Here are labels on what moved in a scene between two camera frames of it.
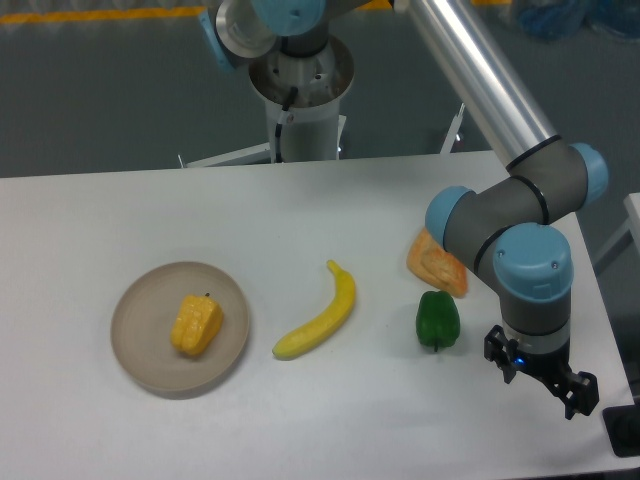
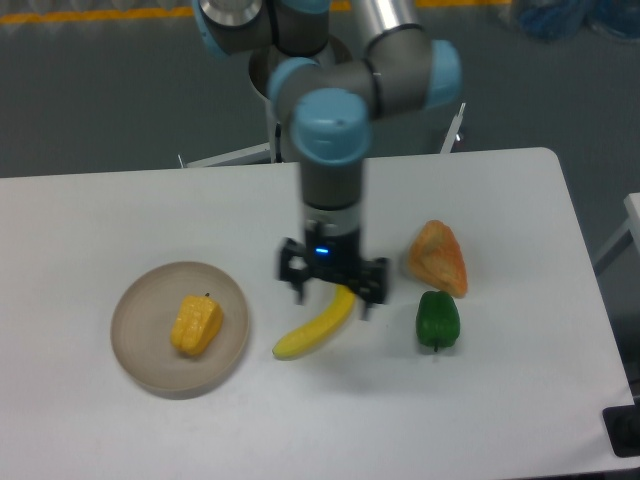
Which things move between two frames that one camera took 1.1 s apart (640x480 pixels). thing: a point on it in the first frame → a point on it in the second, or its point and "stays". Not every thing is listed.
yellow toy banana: (318, 332) stays
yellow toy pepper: (196, 324) stays
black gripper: (556, 368) → (339, 255)
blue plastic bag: (557, 19) stays
